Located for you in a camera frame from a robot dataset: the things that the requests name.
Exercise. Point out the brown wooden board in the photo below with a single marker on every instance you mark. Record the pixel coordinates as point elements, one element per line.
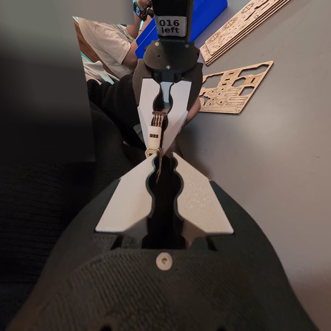
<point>89,51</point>

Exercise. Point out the grey desk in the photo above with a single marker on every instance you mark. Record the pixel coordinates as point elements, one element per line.
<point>271,181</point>

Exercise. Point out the layered wooden puzzle part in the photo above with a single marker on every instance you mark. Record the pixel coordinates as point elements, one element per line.
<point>159,119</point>

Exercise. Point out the stack of wooden puzzle sheets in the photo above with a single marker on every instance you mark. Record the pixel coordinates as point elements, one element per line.
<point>240,28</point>

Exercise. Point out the light grey cloth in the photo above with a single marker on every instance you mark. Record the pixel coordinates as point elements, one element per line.
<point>97,71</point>

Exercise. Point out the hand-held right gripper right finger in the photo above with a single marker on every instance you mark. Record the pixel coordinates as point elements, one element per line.
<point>204,204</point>

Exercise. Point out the white plastic sleeve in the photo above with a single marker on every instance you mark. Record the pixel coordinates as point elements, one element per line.
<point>155,137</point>

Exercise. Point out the wooden puzzle sheet with cutouts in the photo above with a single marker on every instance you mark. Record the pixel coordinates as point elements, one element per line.
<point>232,106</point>

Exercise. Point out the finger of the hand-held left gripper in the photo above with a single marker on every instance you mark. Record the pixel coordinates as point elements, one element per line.
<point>146,103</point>
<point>178,108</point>

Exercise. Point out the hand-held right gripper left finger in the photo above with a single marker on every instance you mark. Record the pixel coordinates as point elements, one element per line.
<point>126,201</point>

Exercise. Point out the person's left hand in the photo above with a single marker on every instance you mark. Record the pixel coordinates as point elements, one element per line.
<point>195,111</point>

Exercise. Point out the blue plastic bin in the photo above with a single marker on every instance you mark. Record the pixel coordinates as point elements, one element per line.
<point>206,15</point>

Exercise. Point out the person's left forearm black sleeve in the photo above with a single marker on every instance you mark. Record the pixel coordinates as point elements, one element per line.
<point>113,108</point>

